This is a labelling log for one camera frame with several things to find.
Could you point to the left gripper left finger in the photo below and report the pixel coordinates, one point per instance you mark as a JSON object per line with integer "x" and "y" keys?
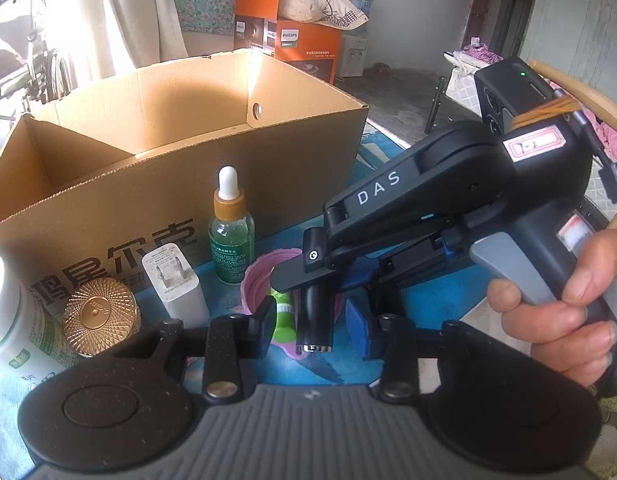
{"x": 233, "y": 342}

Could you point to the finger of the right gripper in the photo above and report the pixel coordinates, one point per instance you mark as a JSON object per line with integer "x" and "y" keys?
{"x": 290, "y": 274}

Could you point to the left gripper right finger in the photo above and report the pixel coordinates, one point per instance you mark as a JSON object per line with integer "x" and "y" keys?
{"x": 388, "y": 338}

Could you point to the green dropper bottle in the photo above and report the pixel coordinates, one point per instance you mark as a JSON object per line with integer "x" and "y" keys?
{"x": 231, "y": 230}

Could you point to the person right hand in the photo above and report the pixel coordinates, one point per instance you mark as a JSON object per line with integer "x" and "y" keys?
{"x": 559, "y": 333}

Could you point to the green small tube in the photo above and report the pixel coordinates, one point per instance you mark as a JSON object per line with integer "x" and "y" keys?
{"x": 285, "y": 330}

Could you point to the white power adapter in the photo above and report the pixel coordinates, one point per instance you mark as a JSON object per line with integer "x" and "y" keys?
{"x": 177, "y": 285}

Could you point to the gold round lid jar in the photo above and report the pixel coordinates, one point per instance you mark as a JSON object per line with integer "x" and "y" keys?
{"x": 99, "y": 315}

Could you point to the white green supplement bottle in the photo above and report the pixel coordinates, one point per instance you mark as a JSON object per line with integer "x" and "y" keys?
{"x": 32, "y": 343}

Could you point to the large cardboard box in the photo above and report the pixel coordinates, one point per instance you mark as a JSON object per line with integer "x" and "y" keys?
{"x": 176, "y": 101}

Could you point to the white water dispenser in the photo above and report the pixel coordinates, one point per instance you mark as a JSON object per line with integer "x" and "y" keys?
{"x": 354, "y": 46}

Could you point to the orange Philips box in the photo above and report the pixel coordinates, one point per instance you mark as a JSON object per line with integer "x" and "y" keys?
{"x": 309, "y": 47}

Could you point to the white cloth bag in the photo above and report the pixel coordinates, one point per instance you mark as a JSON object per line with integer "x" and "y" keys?
{"x": 337, "y": 14}

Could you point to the white curtain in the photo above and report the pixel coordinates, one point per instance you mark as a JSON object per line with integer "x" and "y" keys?
{"x": 104, "y": 38}

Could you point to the wheelchair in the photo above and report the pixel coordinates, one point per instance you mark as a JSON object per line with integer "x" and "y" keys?
{"x": 32, "y": 69}

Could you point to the purple plastic ring cup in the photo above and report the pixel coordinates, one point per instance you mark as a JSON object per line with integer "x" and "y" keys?
{"x": 255, "y": 286}

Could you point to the black camera box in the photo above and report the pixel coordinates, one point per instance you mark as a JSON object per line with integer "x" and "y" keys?
{"x": 508, "y": 89}

